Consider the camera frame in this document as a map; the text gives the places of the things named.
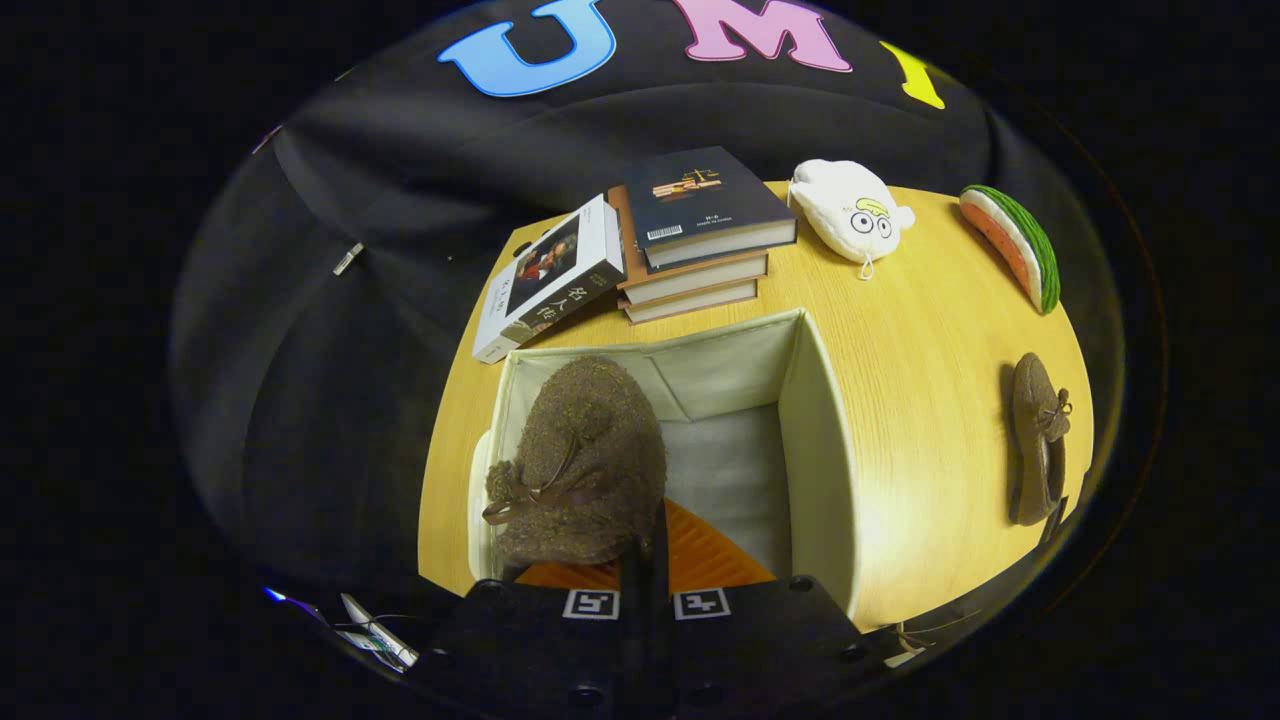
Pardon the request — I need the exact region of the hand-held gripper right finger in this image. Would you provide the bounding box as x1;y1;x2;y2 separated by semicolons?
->
646;497;871;711

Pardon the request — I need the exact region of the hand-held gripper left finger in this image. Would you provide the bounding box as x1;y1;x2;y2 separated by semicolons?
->
415;540;647;713

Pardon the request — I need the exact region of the brown fuzzy shoe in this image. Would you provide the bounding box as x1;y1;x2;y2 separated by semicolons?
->
1007;352;1074;528
483;355;669;571

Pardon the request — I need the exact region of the cream fabric storage box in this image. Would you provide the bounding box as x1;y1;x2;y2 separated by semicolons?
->
468;308;861;623

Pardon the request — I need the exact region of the white desk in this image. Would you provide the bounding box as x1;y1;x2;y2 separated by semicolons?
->
338;593;420;670

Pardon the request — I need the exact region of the black backdrop cloth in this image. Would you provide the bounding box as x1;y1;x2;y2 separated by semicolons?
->
170;0;1126;591

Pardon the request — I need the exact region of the white portrait cover book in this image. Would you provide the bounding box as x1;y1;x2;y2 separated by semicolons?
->
472;194;628;364

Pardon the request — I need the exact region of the white plush toy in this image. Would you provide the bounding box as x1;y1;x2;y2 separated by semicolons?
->
787;158;916;281

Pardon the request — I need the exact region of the dark blue book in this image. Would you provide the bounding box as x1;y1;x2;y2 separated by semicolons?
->
622;146;798;273

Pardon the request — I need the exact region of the watermelon slice plush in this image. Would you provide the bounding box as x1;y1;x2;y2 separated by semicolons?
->
958;184;1061;316

